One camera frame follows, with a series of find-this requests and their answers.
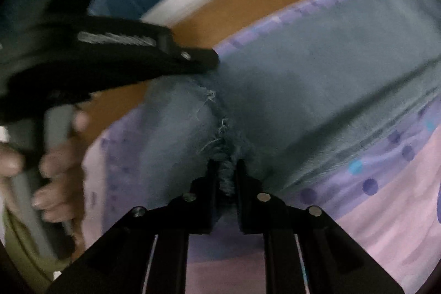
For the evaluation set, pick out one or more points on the person's left hand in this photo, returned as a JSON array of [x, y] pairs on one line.
[[63, 173]]

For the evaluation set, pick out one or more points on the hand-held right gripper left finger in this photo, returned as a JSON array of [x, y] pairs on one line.
[[210, 190]]

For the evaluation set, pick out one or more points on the purple pink printed bedsheet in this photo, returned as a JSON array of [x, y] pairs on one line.
[[379, 228]]

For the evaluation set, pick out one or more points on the blue-grey denim jeans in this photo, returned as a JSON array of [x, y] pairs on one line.
[[293, 90]]

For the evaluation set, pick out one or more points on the wooden bed frame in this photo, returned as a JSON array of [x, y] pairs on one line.
[[241, 4]]

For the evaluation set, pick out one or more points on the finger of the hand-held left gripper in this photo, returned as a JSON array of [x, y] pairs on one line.
[[179, 49], [120, 73]]

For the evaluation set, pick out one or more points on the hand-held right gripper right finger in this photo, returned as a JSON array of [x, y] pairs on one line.
[[243, 190]]

